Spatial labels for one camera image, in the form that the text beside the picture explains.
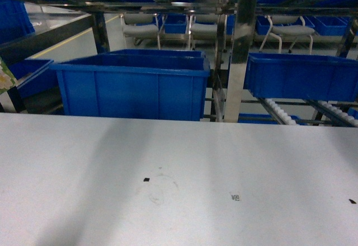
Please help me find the grey chair right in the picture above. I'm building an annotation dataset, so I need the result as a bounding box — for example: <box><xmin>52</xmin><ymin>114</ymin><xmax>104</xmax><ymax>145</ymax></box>
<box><xmin>258</xmin><ymin>15</ymin><xmax>315</xmax><ymax>55</ymax></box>

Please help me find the blue bin right shelf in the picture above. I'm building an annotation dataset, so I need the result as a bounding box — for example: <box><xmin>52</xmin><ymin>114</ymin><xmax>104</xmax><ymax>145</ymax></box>
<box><xmin>244</xmin><ymin>53</ymin><xmax>357</xmax><ymax>102</ymax></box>

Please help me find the grey chair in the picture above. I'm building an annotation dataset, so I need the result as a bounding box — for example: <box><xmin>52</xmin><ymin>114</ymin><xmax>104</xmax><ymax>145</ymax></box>
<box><xmin>258</xmin><ymin>15</ymin><xmax>315</xmax><ymax>55</ymax></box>
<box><xmin>120</xmin><ymin>13</ymin><xmax>161</xmax><ymax>50</ymax></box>
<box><xmin>187</xmin><ymin>14</ymin><xmax>220</xmax><ymax>50</ymax></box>

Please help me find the big blue bin front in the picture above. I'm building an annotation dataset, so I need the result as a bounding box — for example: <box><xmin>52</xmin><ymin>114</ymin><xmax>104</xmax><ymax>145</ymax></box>
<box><xmin>50</xmin><ymin>54</ymin><xmax>210</xmax><ymax>121</ymax></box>

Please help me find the grey chair left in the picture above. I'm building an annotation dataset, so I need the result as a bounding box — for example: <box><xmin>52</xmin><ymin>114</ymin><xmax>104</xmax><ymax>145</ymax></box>
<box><xmin>120</xmin><ymin>13</ymin><xmax>161</xmax><ymax>50</ymax></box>

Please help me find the blue bin far left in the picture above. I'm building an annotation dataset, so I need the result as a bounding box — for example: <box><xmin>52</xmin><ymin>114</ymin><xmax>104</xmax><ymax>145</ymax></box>
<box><xmin>9</xmin><ymin>59</ymin><xmax>58</xmax><ymax>98</ymax></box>

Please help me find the grey chair middle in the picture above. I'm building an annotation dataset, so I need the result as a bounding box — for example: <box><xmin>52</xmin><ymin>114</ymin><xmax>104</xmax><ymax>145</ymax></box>
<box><xmin>187</xmin><ymin>14</ymin><xmax>220</xmax><ymax>50</ymax></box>

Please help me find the flower gift bag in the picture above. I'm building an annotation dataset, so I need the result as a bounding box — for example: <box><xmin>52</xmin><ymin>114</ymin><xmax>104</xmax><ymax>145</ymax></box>
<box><xmin>0</xmin><ymin>59</ymin><xmax>18</xmax><ymax>94</ymax></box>

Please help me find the steel rack post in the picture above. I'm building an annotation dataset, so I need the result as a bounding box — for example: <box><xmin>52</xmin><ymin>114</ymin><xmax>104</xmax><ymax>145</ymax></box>
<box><xmin>224</xmin><ymin>0</ymin><xmax>257</xmax><ymax>123</ymax></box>

